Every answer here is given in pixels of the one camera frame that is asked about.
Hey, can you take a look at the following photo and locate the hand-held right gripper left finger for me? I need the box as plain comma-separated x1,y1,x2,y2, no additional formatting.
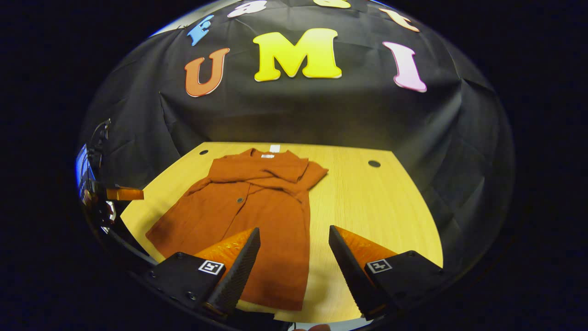
145,227,261,318

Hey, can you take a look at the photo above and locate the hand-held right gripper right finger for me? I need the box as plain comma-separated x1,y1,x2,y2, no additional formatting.
328,225,445,321

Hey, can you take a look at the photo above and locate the orange button-up garment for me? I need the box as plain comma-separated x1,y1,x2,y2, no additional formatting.
146,145,329,311

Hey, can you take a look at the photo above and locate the black backdrop cloth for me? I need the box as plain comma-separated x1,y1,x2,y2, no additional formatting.
78,0,515,276

